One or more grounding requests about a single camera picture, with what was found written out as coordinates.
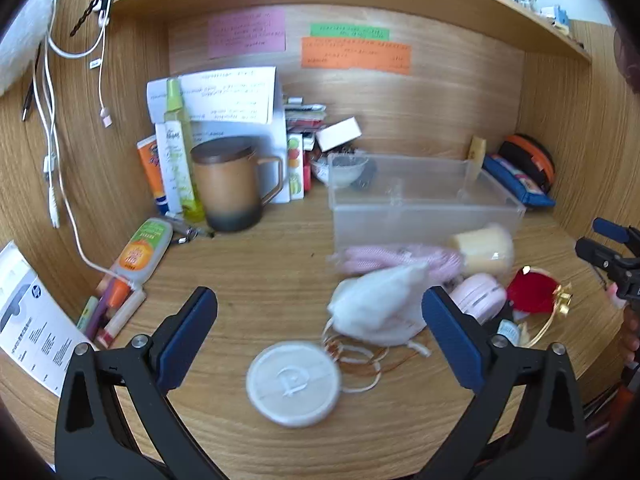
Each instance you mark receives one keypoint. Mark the orange sunscreen tube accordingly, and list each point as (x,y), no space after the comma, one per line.
(152,170)

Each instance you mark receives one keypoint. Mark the orange paper note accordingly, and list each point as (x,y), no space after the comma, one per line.
(355,55)

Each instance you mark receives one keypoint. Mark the green paper note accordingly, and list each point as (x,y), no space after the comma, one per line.
(350,32)

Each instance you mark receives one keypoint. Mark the white bowl of beads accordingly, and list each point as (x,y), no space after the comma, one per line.
(342,175)

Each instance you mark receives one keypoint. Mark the cream cloth pouch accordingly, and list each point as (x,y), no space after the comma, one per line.
(375,300)

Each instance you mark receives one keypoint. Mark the white green printed box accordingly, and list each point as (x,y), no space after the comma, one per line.
(170,170)

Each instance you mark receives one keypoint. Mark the small labelled bottle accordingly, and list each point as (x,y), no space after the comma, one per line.
(510,331)

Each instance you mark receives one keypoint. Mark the pink paper note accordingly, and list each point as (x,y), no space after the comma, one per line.
(247,32)

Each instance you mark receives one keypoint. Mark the yellow sunscreen bottle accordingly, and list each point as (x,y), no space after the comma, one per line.
(476,155)

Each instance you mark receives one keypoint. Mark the white handwritten paper sheets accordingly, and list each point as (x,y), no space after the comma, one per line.
(225,95)

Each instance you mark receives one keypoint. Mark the black orange zipper case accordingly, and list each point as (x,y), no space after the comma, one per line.
(535,157)

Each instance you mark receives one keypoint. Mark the green highlighter pen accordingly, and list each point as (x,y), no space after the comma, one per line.
(87,312)

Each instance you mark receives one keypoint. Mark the green orange wet wipes pack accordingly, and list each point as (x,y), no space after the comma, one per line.
(140,250)

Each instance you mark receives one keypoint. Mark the white printed paper sheet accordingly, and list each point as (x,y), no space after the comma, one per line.
(35,330)

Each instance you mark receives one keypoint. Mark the red pouch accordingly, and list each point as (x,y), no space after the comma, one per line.
(532,292)

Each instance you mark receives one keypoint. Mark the brown mug with lid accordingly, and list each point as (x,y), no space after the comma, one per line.
(225,185)

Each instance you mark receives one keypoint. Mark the metal key clip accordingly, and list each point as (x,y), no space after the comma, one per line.
(187,235)

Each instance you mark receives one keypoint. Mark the small blue toy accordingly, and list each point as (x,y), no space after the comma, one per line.
(557,17)

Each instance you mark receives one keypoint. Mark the white fluffy cloth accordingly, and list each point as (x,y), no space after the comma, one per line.
(25,35)

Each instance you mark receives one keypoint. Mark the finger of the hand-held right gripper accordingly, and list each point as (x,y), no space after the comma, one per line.
(597,255)
(610,230)

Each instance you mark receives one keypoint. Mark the white round lid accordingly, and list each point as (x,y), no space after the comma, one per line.
(292,385)

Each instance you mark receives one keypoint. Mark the stack of booklets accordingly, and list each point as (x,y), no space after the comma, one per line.
(305,120)

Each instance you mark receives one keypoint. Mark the yellow-green spray bottle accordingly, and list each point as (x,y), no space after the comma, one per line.
(182,160)

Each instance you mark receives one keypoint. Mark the blue patchwork pencil pouch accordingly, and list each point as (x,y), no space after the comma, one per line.
(515,182)

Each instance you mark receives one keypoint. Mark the clear plastic storage box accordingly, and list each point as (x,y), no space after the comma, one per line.
(400,210)

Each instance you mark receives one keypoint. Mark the cream plastic cup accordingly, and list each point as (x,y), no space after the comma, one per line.
(482,250)

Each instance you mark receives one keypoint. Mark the pink round case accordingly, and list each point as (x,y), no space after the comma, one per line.
(480,297)

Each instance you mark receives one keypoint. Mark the person's right hand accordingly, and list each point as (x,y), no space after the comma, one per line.
(631,335)

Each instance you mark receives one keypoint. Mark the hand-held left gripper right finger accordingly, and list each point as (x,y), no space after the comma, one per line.
(447,335)

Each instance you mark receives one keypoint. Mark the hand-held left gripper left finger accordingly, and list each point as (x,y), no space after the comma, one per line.
(192,330)

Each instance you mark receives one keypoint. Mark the gold hoop with bow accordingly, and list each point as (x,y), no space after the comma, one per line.
(565,300)

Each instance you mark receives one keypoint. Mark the small white cardboard box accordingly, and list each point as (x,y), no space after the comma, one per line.
(337,134)

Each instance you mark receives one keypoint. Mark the orange capped marker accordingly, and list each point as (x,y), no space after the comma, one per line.
(115,295)

